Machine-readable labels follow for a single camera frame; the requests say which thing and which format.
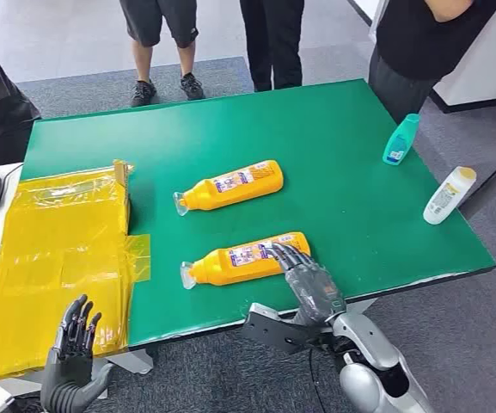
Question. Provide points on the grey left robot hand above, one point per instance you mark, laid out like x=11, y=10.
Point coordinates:
x=69, y=365

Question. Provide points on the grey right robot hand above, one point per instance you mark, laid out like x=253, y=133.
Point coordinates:
x=312, y=290

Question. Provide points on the orange bottle with clear cap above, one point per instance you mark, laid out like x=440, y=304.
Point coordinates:
x=230, y=268
x=230, y=191

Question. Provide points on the teal bottle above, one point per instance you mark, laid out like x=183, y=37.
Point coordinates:
x=400, y=139

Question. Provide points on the white bottle with yellow cap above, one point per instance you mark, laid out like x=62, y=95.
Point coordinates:
x=447, y=196

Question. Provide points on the white table foot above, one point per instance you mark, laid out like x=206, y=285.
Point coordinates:
x=132, y=362
x=361, y=306

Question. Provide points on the yellow plastic wrapped box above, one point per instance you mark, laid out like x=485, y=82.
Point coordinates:
x=58, y=256

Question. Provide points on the person in long trousers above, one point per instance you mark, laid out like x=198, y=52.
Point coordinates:
x=273, y=40

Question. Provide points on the dark grey bar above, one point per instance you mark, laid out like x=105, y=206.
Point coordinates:
x=492, y=179

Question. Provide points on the seated person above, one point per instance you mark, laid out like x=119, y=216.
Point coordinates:
x=3, y=114

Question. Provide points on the person beside white cabinet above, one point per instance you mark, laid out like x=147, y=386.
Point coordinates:
x=415, y=45

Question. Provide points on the person in shorts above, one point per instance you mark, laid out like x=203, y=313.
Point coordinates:
x=153, y=23

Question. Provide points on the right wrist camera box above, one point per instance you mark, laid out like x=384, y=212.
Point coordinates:
x=273, y=333

